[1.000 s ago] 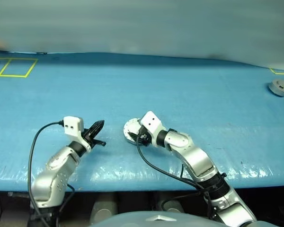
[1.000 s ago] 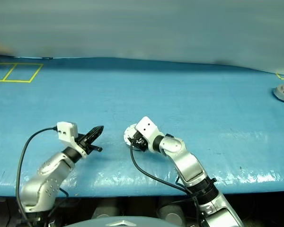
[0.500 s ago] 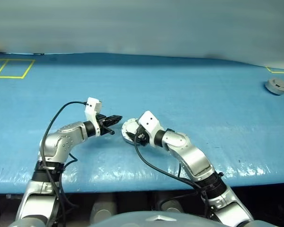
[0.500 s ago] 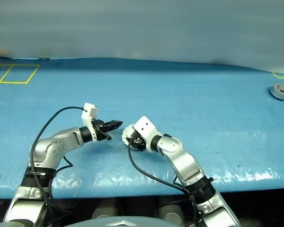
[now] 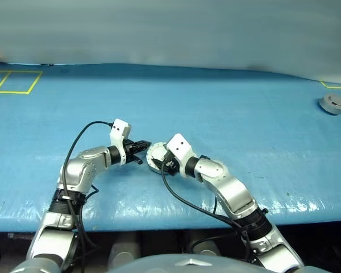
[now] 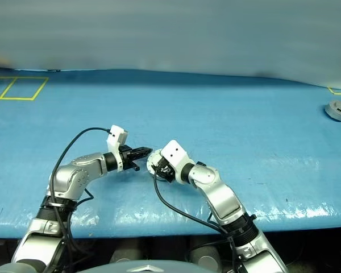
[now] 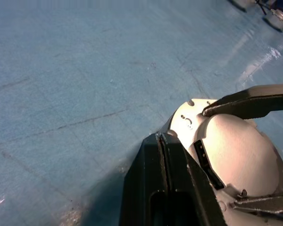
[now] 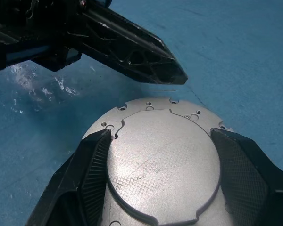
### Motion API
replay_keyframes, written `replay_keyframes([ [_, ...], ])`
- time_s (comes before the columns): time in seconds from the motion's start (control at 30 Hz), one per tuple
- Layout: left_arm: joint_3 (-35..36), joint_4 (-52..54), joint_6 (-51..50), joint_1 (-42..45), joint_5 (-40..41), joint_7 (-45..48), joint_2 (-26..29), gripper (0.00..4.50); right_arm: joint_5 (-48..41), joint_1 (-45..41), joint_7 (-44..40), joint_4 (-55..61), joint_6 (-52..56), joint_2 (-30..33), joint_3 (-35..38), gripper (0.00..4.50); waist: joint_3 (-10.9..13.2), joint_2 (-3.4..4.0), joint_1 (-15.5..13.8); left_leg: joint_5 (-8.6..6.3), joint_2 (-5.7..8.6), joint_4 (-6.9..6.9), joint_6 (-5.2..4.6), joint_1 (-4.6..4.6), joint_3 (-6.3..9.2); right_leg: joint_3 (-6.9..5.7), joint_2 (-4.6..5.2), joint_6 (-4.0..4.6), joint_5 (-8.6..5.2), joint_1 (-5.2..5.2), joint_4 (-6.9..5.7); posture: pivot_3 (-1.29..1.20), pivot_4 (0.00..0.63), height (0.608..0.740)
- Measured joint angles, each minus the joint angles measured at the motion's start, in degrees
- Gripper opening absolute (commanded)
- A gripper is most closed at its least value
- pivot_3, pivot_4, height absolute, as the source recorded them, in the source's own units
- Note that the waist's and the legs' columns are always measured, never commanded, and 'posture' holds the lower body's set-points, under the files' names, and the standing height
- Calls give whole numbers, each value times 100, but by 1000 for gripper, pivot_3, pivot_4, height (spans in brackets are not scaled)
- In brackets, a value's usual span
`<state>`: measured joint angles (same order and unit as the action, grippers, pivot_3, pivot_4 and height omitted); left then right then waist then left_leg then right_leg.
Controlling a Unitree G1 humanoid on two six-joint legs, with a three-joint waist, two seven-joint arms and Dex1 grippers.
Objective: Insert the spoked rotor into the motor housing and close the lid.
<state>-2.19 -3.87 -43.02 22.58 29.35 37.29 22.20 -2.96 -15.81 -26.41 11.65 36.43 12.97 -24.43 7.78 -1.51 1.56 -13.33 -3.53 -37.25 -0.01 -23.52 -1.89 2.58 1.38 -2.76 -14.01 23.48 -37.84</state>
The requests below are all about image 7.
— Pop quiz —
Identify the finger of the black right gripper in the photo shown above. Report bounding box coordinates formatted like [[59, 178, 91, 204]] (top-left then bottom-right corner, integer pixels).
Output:
[[201, 82, 283, 120], [231, 193, 283, 222]]

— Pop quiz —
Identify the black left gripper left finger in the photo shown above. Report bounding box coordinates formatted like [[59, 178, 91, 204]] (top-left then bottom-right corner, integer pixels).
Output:
[[119, 133, 169, 226]]

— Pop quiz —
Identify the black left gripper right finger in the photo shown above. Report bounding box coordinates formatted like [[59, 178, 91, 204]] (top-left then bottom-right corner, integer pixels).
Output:
[[160, 133, 227, 226]]

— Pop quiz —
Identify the grey round device with port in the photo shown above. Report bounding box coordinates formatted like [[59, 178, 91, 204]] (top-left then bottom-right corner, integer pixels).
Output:
[[264, 8, 283, 31]]

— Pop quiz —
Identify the blue tarp table cover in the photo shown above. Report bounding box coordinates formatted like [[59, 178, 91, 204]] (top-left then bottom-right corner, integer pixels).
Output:
[[0, 0, 283, 226]]

